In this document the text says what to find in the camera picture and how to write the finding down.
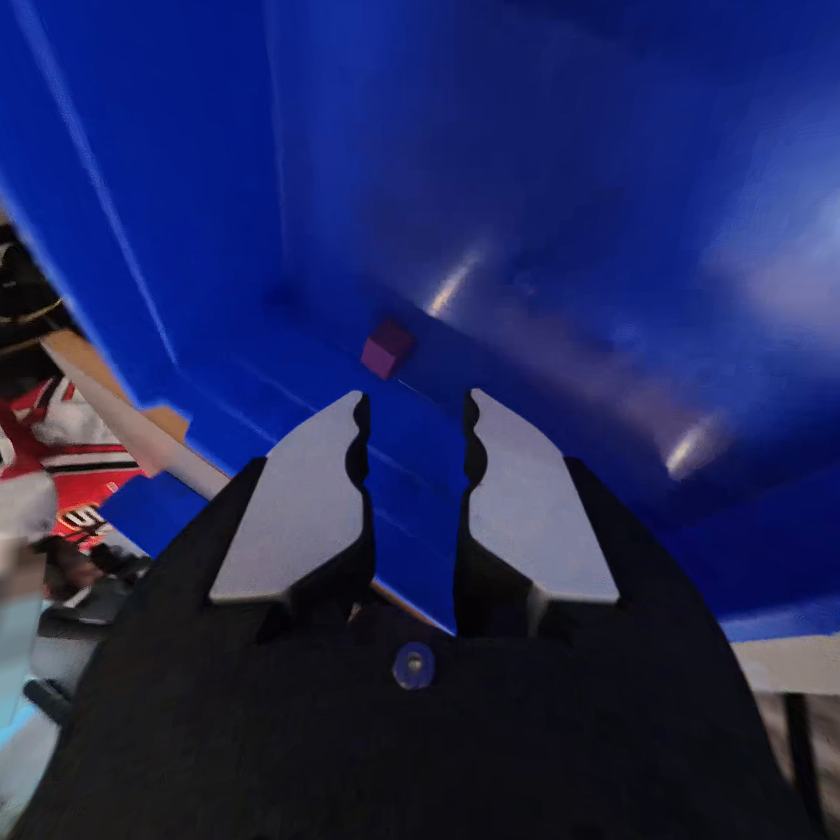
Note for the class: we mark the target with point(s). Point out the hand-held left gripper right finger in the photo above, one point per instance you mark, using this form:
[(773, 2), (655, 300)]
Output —
[(538, 518)]

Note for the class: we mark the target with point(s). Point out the blue plastic bin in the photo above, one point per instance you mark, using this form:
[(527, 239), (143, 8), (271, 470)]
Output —
[(154, 515), (459, 164)]

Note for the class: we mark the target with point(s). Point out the purple wooden cube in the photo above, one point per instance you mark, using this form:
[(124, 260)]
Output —
[(387, 351)]

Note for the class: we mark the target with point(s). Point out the brown wooden desk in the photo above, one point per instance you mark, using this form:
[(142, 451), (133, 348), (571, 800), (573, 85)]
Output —
[(131, 420)]

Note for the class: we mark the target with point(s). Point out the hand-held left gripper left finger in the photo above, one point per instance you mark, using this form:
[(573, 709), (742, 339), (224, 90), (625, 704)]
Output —
[(298, 518)]

